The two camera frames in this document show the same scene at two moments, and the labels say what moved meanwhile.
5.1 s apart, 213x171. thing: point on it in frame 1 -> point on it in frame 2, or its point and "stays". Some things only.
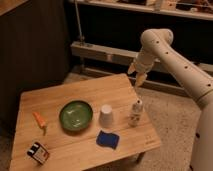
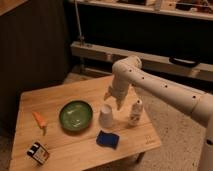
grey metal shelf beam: (124, 56) stays
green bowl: (76, 115) stays
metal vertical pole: (78, 20) stays
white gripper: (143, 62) -> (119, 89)
